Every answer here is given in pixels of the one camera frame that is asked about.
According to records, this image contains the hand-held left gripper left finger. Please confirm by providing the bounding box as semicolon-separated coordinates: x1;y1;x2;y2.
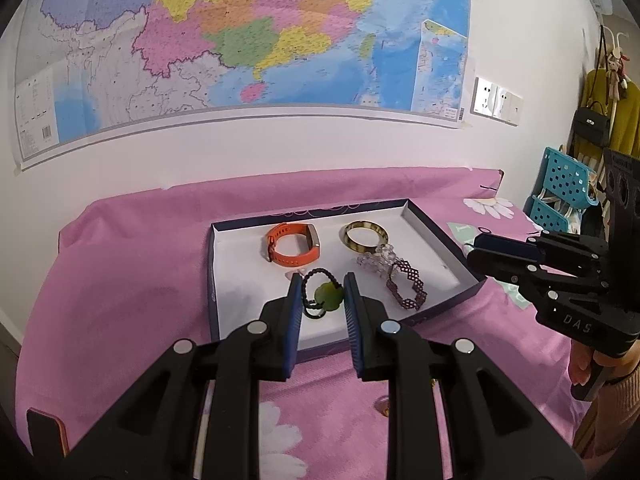
60;272;305;480

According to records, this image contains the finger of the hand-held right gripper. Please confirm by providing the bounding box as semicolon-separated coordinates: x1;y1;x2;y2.
466;248;609;302
472;230;609;262

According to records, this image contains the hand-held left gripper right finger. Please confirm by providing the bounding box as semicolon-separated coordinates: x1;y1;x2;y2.
344;272;586;480

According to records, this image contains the black cord green pendant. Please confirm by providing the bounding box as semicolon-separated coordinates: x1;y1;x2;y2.
301;267;347;320

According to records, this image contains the white shallow tray box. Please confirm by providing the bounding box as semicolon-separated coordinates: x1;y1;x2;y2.
207;198;487;363

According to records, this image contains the clear crystal bead bracelet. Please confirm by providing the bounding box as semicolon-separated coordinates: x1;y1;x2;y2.
356;242;401;278

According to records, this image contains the dark red lace bracelet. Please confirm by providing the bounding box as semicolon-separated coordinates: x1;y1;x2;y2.
385;257;428;311

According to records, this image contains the person's right forearm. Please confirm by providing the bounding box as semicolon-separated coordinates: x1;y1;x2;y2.
572;355;640;456

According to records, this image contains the person's right hand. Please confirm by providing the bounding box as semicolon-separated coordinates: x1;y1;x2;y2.
567;341;639;387

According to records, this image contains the gold tortoiseshell bangle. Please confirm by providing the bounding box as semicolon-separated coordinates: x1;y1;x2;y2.
342;220;391;256

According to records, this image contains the blue perforated plastic rack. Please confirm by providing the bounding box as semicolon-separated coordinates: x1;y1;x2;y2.
522;146;601;233

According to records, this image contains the orange fitness band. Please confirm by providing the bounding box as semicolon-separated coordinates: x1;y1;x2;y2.
265;222;321;267

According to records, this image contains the black handbag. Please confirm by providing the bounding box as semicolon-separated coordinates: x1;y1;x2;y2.
570;101;613;148

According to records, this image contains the yellow hanging coat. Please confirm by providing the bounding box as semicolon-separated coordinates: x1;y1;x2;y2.
580;67;640;161

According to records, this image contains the pink printed blanket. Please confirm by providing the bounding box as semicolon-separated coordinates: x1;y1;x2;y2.
15;167;640;480

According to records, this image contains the hanging plush doll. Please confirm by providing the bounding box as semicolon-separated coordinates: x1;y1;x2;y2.
606;55;628;103

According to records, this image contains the black flat device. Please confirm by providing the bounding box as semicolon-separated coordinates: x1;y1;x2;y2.
26;408;71;461

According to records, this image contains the white wall socket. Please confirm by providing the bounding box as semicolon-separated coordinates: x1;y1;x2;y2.
471;76;523;126

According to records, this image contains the colourful wall map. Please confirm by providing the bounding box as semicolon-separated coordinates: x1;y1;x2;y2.
12;0;473;173

